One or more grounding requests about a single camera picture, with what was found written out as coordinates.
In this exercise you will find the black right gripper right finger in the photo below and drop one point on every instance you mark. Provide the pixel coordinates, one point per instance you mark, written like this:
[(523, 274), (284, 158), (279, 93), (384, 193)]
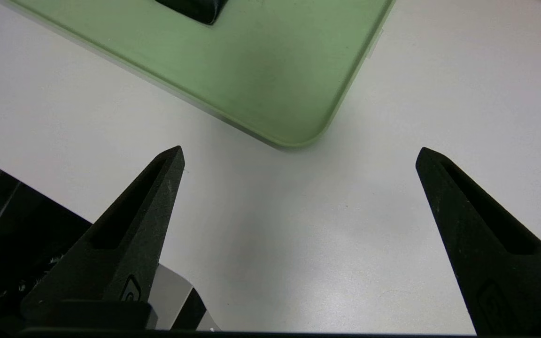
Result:
[(467, 234)]

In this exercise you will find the light green plastic tray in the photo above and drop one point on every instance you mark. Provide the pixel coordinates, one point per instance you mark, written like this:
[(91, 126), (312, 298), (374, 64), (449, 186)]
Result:
[(261, 70)]

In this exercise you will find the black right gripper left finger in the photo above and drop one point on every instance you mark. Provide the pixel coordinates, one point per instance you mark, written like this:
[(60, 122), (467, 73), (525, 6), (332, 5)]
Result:
[(125, 253)]

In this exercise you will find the black folded cloth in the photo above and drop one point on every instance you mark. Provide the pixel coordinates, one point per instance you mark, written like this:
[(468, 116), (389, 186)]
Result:
[(195, 9)]

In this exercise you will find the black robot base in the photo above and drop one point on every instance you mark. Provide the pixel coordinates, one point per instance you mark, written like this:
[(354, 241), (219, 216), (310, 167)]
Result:
[(12, 234)]

